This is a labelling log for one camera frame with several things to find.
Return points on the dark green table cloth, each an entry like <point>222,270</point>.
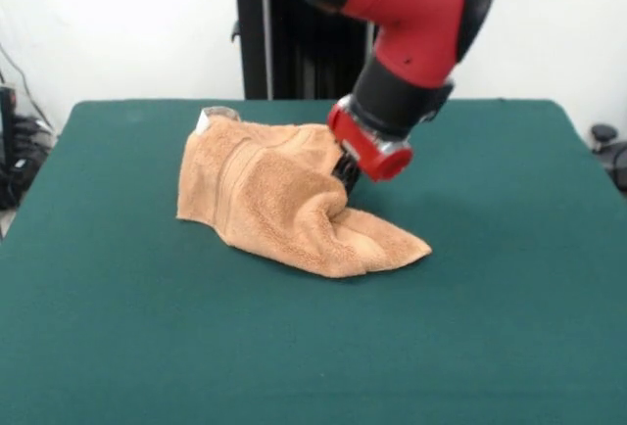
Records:
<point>147,297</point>

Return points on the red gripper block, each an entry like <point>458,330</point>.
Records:
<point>377,160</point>

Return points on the tan terry towel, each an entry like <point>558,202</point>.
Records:
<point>274,200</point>

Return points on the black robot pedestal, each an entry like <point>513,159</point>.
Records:
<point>279,53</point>

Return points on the grey caster leg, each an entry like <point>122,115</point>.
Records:
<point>603,132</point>

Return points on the black equipment pile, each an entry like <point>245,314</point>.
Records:
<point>14,185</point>

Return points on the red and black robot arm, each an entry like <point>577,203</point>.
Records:
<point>416,4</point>

